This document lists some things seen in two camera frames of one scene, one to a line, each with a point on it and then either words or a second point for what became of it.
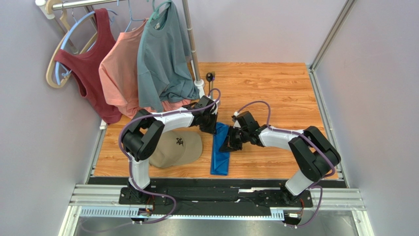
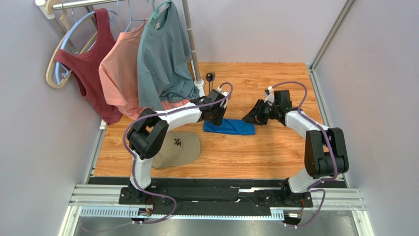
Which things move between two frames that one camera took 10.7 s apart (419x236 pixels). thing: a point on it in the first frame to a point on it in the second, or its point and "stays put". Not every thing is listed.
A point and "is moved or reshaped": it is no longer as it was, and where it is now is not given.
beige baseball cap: [176, 147] stays put
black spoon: [209, 77] stays put
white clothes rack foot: [200, 85] stays put
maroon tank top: [85, 67] stays put
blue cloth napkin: [220, 161] is moved or reshaped
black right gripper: [233, 139] to [261, 112]
